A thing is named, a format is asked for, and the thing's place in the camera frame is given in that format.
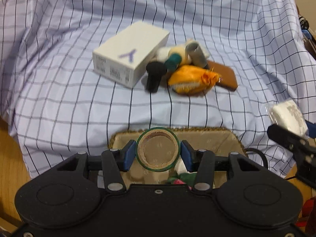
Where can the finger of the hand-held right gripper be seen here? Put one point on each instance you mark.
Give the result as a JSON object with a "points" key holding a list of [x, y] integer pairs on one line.
{"points": [[311, 128], [284, 134]]}

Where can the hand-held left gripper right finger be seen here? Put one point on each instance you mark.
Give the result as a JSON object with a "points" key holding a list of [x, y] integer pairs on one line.
{"points": [[187, 156]]}

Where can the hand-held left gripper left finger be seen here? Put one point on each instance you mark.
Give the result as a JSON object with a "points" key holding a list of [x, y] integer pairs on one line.
{"points": [[129, 155]]}

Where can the green tape roll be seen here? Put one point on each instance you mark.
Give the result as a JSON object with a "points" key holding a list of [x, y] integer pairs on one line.
{"points": [[139, 150]]}

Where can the white tissue packet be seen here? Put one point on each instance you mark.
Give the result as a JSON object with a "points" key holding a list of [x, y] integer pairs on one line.
{"points": [[284, 114]]}

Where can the woven basket beige lining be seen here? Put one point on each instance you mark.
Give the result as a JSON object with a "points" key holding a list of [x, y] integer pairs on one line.
{"points": [[217, 140]]}

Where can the white plush toy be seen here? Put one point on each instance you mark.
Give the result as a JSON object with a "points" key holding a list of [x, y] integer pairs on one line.
{"points": [[161, 53]]}

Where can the white soft item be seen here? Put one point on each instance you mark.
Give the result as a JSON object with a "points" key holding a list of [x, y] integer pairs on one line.
{"points": [[181, 165]]}

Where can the green soft item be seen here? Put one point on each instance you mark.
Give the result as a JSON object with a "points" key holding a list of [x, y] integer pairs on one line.
{"points": [[188, 176]]}

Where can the person's red clothing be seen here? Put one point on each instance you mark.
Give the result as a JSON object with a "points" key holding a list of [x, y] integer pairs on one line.
{"points": [[307, 209]]}

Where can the orange satin pouch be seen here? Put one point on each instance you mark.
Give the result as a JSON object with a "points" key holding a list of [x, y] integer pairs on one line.
{"points": [[187, 76]]}

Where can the brown leather wallet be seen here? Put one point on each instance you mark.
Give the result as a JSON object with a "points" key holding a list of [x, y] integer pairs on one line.
{"points": [[227, 76]]}

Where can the blue round item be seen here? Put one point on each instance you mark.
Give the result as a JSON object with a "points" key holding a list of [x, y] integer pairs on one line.
{"points": [[306, 34]]}

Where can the checked light purple cloth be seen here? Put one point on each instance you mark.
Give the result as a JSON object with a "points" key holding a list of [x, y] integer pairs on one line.
{"points": [[74, 79]]}

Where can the teal microphone beige foam head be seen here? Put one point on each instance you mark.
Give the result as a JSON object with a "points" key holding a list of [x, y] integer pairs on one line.
{"points": [[172, 61]]}

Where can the grey cylinder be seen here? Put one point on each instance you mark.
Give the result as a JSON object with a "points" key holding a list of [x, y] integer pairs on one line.
{"points": [[197, 54]]}

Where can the black white striped cloth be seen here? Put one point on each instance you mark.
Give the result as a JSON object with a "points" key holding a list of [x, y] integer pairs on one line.
{"points": [[303, 21]]}

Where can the white cardboard box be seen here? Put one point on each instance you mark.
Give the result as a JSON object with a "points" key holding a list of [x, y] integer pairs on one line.
{"points": [[133, 47]]}

